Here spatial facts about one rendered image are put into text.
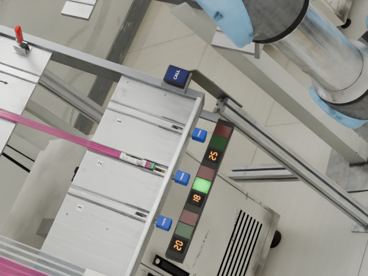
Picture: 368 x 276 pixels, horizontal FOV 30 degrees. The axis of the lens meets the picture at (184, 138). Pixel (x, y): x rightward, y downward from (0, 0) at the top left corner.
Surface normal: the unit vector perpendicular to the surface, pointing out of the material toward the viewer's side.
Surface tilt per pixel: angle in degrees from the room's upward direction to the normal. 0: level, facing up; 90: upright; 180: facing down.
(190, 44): 0
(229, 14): 77
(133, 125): 47
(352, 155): 90
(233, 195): 90
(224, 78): 0
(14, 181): 90
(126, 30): 90
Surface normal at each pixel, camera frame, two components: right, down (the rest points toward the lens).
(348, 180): -0.70, -0.50
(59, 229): -0.01, -0.39
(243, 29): 0.36, 0.64
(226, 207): 0.62, -0.07
